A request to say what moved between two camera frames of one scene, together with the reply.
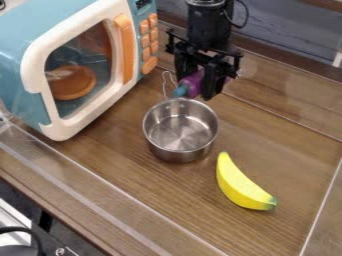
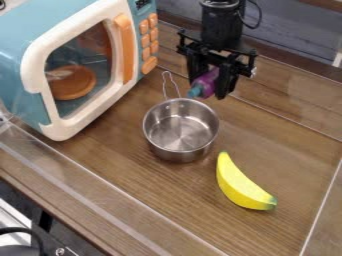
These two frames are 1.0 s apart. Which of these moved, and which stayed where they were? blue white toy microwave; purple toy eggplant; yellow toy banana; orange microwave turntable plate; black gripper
Moved: purple toy eggplant; black gripper
Stayed: blue white toy microwave; orange microwave turntable plate; yellow toy banana
